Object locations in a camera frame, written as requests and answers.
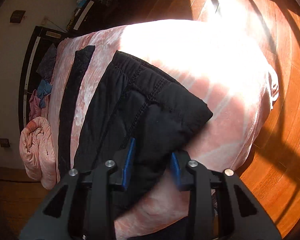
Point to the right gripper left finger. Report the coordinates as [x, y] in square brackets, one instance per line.
[111, 176]

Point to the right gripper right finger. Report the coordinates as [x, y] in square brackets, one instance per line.
[190, 175]

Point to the black pants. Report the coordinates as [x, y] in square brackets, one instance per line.
[135, 99]

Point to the folded pink quilt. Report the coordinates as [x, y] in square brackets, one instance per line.
[37, 152]

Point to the blue cloth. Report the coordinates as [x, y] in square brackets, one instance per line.
[43, 90]

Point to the pink floral bed blanket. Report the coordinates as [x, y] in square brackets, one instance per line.
[226, 71]

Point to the dark grey pillow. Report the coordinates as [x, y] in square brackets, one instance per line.
[46, 66]

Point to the black bed headboard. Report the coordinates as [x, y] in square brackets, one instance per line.
[41, 40]

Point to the wall switch plate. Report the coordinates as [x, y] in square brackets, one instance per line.
[4, 143]

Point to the brown wall ornament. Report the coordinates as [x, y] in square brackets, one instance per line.
[17, 16]

